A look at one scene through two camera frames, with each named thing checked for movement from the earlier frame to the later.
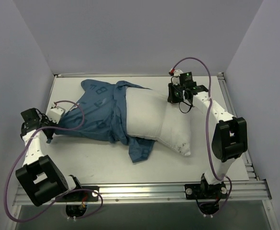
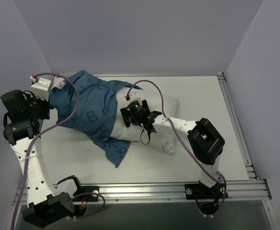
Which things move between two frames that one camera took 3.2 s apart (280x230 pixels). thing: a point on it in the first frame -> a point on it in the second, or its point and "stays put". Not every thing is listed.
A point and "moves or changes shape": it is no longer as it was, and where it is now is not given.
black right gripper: x=172 y=94 -> x=126 y=117
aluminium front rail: x=239 y=191 stays put
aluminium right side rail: x=225 y=87 stays put
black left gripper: x=48 y=132 -> x=45 y=108
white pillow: x=151 y=116 moves or changes shape
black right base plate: x=199 y=191 stays put
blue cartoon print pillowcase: x=105 y=104 moves or changes shape
